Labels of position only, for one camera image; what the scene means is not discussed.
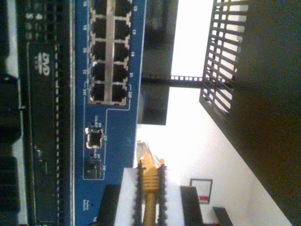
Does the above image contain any black rack frame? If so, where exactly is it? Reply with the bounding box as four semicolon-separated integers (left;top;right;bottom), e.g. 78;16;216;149
141;74;205;83

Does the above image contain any black mesh cabinet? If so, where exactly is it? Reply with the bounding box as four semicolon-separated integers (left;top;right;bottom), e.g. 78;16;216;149
198;0;301;226

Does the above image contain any black background panel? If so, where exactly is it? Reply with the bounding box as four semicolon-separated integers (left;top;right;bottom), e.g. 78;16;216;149
137;86;170;126
141;0;178;80

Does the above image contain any framed wall sign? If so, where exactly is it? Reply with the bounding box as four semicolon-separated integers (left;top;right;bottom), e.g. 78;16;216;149
190;178;214;205

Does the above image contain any black rack server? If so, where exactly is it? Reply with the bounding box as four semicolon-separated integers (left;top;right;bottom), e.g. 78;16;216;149
0;0;76;226

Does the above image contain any yellow network cable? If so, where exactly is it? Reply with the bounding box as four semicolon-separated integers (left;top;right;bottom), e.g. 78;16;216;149
135;139;166;226

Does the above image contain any blue network switch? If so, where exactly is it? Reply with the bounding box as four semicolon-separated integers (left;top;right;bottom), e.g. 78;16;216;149
69;0;148;226

